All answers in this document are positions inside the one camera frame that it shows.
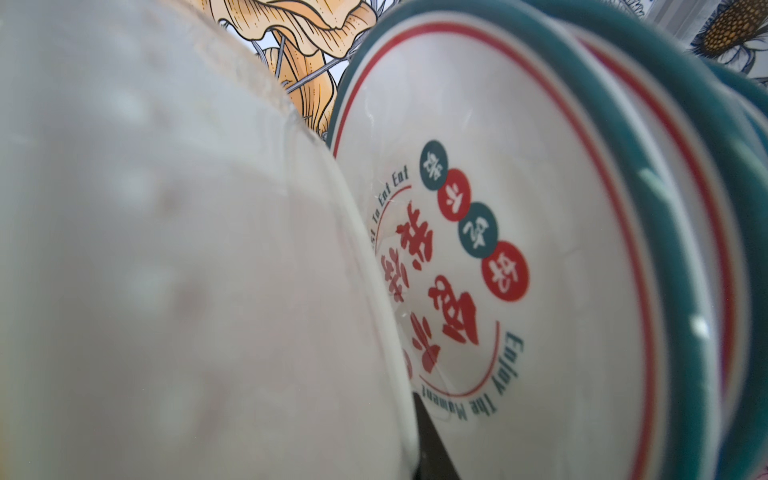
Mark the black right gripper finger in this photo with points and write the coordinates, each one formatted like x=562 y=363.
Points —
x=434 y=461

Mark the green rim printed plate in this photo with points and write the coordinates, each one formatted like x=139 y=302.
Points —
x=534 y=247

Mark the yellow rim dotted plate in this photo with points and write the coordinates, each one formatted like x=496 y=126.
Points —
x=187 y=291

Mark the right aluminium corner post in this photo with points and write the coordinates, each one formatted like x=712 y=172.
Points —
x=680 y=17

